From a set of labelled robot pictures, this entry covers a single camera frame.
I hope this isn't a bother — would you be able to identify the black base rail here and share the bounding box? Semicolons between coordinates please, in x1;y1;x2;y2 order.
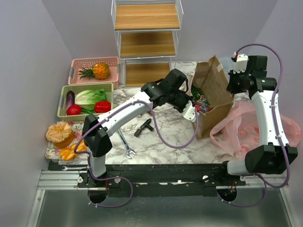
39;164;245;202

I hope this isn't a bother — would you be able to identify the floral tray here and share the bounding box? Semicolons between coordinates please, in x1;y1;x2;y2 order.
45;122;88;161

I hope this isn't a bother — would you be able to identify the silver open-end wrench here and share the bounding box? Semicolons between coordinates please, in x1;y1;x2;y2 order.
117;129;136;159

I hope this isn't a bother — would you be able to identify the red bell pepper toy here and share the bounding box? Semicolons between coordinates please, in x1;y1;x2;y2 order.
94;101;111;113

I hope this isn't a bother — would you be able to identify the brown paper grocery bag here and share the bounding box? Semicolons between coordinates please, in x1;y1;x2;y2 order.
190;56;234;140

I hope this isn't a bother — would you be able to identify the black T-handle tool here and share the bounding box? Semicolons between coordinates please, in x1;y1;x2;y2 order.
134;118;154;138

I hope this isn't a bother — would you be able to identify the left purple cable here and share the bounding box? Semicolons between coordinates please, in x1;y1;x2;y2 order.
73;100;201;208

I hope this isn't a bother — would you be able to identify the red snack packet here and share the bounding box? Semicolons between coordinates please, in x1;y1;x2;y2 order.
195;95;212;113

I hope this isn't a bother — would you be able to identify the green chili pepper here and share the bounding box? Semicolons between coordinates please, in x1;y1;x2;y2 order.
81;108;96;114

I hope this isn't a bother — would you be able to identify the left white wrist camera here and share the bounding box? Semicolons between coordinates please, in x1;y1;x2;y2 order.
182;101;199;123

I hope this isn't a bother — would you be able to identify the orange bread toy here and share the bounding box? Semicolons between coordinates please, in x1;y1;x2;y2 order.
46;122;75;148

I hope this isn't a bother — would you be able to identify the small silver wrench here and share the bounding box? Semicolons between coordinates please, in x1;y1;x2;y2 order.
62;166;88;171

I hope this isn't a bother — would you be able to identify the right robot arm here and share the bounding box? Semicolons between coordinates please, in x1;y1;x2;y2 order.
218;53;298;185

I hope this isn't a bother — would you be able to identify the green plastic basket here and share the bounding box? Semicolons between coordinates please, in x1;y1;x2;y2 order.
57;83;114;122

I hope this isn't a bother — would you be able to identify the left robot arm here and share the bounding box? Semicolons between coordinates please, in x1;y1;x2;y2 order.
81;69;198;187

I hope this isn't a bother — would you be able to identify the toy pineapple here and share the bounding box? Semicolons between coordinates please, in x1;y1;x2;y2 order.
79;62;111;80

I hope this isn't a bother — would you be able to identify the purple eggplant toy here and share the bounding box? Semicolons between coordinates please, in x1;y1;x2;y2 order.
66;91;75;110

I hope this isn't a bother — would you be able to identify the red tomato toy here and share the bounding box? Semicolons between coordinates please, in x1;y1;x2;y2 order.
66;104;82;115

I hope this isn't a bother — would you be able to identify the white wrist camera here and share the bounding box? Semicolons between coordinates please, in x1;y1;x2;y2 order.
232;52;248;74
182;101;199;123

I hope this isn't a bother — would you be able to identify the pink plastic basket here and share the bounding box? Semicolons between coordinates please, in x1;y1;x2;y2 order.
68;57;119;89

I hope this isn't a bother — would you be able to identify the pink plastic bag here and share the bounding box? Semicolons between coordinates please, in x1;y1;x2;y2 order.
209;101;302;159

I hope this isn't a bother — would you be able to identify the white wire wooden shelf rack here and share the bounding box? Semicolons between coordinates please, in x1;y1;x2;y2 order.
111;0;184;87

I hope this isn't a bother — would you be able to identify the clear plastic organizer box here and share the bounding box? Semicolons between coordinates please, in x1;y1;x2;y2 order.
218;56;234;71

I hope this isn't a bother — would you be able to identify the green lettuce toy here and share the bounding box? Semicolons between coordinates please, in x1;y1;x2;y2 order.
75;89;107;105

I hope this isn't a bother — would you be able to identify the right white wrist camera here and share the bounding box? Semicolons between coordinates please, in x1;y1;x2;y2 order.
232;52;248;74

